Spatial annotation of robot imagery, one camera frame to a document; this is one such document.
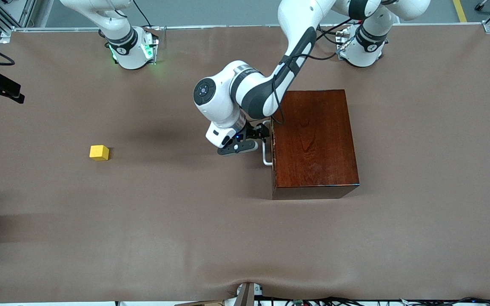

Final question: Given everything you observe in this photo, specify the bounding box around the wooden drawer white handle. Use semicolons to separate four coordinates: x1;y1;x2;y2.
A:
262;91;276;190

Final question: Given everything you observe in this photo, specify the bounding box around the yellow cube block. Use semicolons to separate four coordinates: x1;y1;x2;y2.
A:
89;145;110;162

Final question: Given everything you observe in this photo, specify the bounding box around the dark wooden drawer cabinet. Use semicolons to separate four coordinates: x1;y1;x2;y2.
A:
271;89;360;200

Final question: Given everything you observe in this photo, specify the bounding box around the clear table edge strip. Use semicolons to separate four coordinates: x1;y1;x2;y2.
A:
0;22;490;33

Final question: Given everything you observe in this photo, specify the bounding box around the brown table cover sheet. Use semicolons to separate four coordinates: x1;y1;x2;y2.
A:
0;23;490;304

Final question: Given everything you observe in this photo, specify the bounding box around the yellow floor tape strip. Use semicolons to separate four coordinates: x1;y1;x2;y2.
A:
453;0;469;23

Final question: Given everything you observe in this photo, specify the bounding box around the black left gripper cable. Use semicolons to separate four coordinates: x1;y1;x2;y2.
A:
270;17;356;125

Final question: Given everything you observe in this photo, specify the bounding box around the black left arm base cable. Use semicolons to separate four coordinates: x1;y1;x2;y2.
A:
316;21;350;45

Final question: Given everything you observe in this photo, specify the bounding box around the black arm base cable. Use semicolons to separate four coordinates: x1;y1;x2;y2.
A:
316;21;350;45
132;0;152;28

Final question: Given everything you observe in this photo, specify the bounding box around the black right arm base cable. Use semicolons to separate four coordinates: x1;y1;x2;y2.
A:
132;0;152;28

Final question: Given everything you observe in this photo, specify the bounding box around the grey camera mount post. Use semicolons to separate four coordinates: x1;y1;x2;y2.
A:
233;282;257;306

